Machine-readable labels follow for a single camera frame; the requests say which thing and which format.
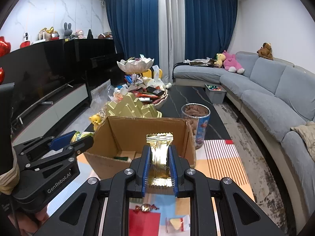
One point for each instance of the colourful patchwork tablecloth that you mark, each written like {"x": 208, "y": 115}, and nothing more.
{"x": 102, "y": 206}

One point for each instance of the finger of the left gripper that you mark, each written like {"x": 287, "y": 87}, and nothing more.
{"x": 60, "y": 142}

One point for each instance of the black piano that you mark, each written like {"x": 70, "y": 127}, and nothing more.
{"x": 93, "y": 62}

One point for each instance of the pink plush toy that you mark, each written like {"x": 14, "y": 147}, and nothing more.
{"x": 231, "y": 64}

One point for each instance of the grey sectional sofa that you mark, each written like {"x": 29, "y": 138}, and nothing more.
{"x": 279, "y": 95}

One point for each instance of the white lotus fruit bowl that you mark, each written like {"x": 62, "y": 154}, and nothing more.
{"x": 137, "y": 66}

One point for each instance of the dark green snack packet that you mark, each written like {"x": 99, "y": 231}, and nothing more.
{"x": 123, "y": 158}

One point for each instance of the brown cardboard box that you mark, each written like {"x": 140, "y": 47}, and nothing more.
{"x": 123, "y": 135}

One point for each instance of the brown plush bear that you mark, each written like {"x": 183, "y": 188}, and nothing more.
{"x": 265, "y": 51}

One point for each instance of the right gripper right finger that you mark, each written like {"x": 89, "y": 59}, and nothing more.
{"x": 218, "y": 207}

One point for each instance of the grey TV cabinet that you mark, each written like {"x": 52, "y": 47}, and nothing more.
{"x": 42, "y": 118}

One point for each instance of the person's left hand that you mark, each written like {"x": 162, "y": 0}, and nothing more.
{"x": 27, "y": 226}

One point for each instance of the blue curtains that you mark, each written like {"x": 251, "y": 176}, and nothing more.
{"x": 209, "y": 26}

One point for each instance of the round nut tin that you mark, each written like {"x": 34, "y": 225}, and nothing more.
{"x": 198, "y": 116}

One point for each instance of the clear white red packet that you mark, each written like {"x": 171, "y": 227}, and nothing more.
{"x": 178, "y": 225}

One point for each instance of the grey rabbit plush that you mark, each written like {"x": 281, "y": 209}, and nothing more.
{"x": 67, "y": 30}

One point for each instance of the yellow bear figurine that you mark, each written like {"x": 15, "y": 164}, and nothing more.
{"x": 96, "y": 120}

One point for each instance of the yellow plush toy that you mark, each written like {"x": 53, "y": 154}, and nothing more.
{"x": 220, "y": 58}

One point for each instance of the gold foil snack packet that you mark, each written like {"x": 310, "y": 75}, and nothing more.
{"x": 159, "y": 172}

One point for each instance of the red heart balloon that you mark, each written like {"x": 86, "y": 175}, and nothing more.
{"x": 5, "y": 48}

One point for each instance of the remote control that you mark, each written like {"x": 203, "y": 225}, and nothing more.
{"x": 47, "y": 103}

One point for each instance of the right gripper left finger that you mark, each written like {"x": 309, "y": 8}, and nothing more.
{"x": 101, "y": 206}

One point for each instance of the red foil candy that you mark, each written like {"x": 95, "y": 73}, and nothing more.
{"x": 145, "y": 208}

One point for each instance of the white sheer curtain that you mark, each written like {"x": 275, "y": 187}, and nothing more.
{"x": 171, "y": 36}

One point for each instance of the green yellow candy packet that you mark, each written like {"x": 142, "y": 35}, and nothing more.
{"x": 76, "y": 135}

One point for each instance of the gold mountain-shaped tin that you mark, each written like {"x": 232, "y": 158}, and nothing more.
{"x": 131, "y": 106}

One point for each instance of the lower snack tray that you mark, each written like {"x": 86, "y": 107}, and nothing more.
{"x": 144, "y": 91}

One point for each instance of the beige jacket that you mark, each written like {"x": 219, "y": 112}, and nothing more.
{"x": 307, "y": 133}

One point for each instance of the grey storage bin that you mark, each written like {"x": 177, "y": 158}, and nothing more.
{"x": 215, "y": 93}

